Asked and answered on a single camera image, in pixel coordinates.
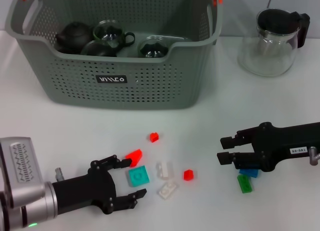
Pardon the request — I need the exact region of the glass pitcher with black lid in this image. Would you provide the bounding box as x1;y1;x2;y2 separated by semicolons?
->
236;7;311;78

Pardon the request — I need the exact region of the blue square brick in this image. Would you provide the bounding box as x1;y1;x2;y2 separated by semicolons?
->
239;168;260;179

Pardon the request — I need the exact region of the wrist metal plug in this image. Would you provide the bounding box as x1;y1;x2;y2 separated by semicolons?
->
309;145;320;166
54;167;65;182

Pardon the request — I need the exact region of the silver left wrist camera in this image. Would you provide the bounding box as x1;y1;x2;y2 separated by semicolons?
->
0;137;45;192

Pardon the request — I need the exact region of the white two-stud brick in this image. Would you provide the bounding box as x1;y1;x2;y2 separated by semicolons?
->
157;181;178;200

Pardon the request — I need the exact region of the grey perforated plastic storage bin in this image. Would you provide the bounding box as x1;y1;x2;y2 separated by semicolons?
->
4;0;224;111

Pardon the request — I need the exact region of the teal square brick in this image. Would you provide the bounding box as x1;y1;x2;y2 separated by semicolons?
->
128;165;151;188

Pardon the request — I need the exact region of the black clay teapot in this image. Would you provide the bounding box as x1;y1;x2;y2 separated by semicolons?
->
55;21;95;55

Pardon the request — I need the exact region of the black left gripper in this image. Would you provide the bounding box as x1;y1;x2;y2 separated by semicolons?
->
51;155;148;217

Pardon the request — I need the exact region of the glass teacup with black base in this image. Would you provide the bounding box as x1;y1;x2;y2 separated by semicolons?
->
137;35;170;59
80;39;118;57
93;19;136;50

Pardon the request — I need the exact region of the right wrist metal plug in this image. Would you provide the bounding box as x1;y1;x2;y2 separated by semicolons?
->
309;145;320;166

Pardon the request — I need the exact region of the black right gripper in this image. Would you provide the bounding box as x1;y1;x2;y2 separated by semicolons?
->
216;121;320;172

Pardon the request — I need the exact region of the red sloped brick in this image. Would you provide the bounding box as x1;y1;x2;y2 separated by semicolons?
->
124;148;145;167

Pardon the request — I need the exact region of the left wrist metal plug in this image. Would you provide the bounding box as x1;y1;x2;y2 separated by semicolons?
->
54;167;65;182

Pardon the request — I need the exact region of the green flat brick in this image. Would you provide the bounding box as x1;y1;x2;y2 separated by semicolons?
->
236;174;254;194

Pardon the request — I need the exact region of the white tall brick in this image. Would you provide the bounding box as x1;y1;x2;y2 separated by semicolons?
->
156;161;171;179

